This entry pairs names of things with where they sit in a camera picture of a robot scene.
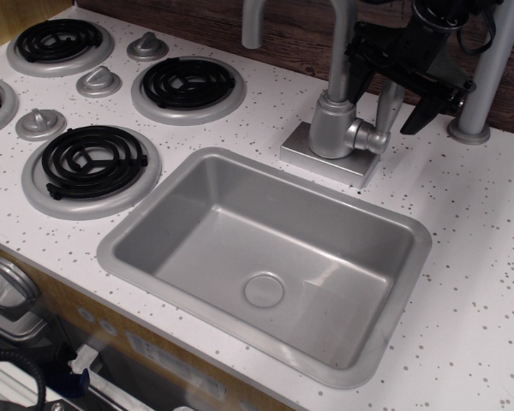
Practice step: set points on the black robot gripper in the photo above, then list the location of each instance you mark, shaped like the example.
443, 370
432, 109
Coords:
415, 57

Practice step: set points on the silver faucet lever handle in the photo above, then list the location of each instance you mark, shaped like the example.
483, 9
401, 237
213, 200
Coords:
383, 115

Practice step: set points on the silver gooseneck faucet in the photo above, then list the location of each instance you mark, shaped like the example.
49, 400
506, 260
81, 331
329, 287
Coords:
336, 143

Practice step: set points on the grey support pole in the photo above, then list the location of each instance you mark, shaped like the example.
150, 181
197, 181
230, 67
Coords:
470, 127

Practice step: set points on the grey plastic sink basin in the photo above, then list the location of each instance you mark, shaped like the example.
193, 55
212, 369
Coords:
312, 277

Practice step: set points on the back right stove burner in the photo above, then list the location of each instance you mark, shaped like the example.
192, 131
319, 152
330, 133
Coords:
188, 91

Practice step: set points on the silver knob top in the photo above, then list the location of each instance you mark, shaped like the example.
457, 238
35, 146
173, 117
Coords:
147, 48

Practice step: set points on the silver knob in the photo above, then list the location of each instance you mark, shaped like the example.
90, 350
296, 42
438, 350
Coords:
99, 83
147, 48
40, 124

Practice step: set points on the silver knob middle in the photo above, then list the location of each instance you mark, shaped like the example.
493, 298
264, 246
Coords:
99, 83

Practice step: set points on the front right stove burner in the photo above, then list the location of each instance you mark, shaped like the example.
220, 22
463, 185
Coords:
91, 172

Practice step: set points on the back left stove burner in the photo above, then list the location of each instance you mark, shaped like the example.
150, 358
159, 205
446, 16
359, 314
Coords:
61, 47

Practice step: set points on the silver knob lower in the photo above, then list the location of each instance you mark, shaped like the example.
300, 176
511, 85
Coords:
40, 124

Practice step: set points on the silver oven dial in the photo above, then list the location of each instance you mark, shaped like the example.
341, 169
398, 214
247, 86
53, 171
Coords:
18, 292

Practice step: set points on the grey oven door handle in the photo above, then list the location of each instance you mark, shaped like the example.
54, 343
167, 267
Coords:
26, 330

